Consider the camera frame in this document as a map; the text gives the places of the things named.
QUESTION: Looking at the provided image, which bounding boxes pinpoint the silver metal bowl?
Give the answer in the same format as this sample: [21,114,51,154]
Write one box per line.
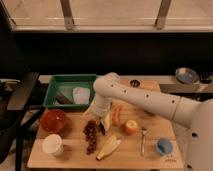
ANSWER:
[175,67,199,84]

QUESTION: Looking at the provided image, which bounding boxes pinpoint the dark red grape bunch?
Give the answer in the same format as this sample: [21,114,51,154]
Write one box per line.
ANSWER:
[83,120,97,155]

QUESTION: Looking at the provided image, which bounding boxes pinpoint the orange plastic bowl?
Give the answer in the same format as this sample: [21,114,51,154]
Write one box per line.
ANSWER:
[40,109,67,133]

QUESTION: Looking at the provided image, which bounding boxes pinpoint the blue plastic cup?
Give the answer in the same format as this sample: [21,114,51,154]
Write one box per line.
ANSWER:
[155,138,173,156]

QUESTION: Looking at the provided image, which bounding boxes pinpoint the black office chair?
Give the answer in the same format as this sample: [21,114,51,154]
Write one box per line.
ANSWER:
[0,73,45,171]

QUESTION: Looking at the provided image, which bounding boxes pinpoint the small metal cup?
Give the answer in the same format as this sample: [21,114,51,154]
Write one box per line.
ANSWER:
[130,80,140,88]

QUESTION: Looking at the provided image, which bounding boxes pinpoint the orange carrot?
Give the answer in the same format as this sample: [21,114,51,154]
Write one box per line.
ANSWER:
[113,105,122,126]

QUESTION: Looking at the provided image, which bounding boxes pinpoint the dark brown block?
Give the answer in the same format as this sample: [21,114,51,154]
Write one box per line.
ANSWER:
[56,94,71,104]

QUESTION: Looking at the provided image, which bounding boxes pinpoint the orange fruit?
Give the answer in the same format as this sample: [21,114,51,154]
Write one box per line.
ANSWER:
[124,120,138,134]

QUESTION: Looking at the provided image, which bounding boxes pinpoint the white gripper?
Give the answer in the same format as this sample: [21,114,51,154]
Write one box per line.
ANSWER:
[82,95,112,131]

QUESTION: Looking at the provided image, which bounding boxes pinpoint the white plastic cup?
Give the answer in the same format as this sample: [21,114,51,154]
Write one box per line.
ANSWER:
[42,134,64,156]

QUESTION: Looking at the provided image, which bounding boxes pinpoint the green plastic tray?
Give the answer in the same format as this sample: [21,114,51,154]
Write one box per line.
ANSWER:
[43,74,97,110]

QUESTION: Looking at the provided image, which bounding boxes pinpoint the black handled knife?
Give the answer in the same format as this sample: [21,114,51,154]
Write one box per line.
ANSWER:
[99,118,106,135]

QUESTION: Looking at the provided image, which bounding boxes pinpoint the silver fork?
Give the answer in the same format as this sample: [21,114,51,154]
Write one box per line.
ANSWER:
[140,127,148,156]

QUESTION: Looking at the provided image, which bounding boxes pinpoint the yellow banana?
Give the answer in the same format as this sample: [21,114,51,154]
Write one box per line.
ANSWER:
[96,135,121,160]

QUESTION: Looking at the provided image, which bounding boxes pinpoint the white folded cloth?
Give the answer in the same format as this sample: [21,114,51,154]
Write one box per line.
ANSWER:
[73,87,90,104]

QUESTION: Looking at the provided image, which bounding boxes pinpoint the dark round object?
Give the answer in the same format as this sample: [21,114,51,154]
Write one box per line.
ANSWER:
[199,72,212,84]

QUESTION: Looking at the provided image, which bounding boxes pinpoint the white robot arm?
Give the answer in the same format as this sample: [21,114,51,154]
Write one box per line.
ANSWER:
[87,72,213,171]

